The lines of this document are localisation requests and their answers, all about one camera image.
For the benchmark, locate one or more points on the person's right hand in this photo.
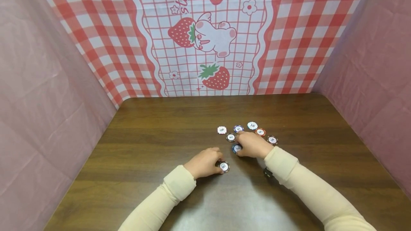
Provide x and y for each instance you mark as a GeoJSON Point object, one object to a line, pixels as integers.
{"type": "Point", "coordinates": [255, 145]}

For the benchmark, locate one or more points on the white pink poker chip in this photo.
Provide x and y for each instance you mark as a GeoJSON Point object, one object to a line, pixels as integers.
{"type": "Point", "coordinates": [222, 130]}

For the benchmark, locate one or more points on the black poker chip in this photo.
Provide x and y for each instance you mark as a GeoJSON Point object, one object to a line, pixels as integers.
{"type": "Point", "coordinates": [224, 167]}
{"type": "Point", "coordinates": [272, 140]}
{"type": "Point", "coordinates": [231, 137]}

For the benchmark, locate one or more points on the person's right thumb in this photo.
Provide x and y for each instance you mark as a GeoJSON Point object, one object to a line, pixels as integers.
{"type": "Point", "coordinates": [239, 152]}

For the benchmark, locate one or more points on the person's left hand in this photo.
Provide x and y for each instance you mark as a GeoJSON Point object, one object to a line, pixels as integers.
{"type": "Point", "coordinates": [203, 163]}

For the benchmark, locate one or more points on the person's right fingers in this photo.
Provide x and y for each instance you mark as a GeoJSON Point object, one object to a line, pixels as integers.
{"type": "Point", "coordinates": [238, 137]}

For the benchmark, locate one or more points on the black wrist band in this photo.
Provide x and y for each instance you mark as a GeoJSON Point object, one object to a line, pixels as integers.
{"type": "Point", "coordinates": [267, 173]}

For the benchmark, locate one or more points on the teal poker chip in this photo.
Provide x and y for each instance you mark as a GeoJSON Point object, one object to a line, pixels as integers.
{"type": "Point", "coordinates": [236, 148]}

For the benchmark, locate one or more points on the light blue poker chip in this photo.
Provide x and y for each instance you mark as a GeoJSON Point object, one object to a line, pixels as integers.
{"type": "Point", "coordinates": [252, 126]}

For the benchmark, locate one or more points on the orange red poker chip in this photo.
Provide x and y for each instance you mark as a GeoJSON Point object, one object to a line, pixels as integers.
{"type": "Point", "coordinates": [260, 132]}

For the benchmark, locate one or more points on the dark blue poker chip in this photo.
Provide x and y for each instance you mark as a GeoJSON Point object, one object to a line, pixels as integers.
{"type": "Point", "coordinates": [238, 128]}

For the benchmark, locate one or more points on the person's left thumb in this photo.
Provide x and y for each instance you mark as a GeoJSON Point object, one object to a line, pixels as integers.
{"type": "Point", "coordinates": [219, 170]}

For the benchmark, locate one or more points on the person's left forearm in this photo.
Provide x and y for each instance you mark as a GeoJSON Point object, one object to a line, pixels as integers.
{"type": "Point", "coordinates": [162, 199]}

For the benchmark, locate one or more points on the person's left fingers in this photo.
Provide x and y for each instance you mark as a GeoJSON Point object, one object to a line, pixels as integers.
{"type": "Point", "coordinates": [219, 154]}

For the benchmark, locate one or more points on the person's right forearm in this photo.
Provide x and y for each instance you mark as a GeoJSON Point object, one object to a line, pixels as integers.
{"type": "Point", "coordinates": [308, 184]}

